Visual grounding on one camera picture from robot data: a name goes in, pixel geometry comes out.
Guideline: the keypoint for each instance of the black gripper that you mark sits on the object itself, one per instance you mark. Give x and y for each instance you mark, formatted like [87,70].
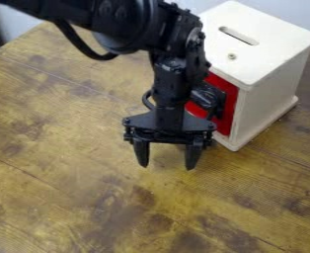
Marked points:
[167,123]

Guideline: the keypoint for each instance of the red drawer front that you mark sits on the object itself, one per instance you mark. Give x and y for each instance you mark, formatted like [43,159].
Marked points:
[231,90]

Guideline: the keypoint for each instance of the black drawer handle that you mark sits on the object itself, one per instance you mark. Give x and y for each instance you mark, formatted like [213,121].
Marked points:
[210,98]

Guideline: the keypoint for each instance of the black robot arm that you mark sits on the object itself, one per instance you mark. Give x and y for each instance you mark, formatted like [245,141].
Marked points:
[107,28]

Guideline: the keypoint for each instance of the white wooden box cabinet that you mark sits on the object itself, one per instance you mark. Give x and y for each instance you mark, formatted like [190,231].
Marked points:
[258,52]

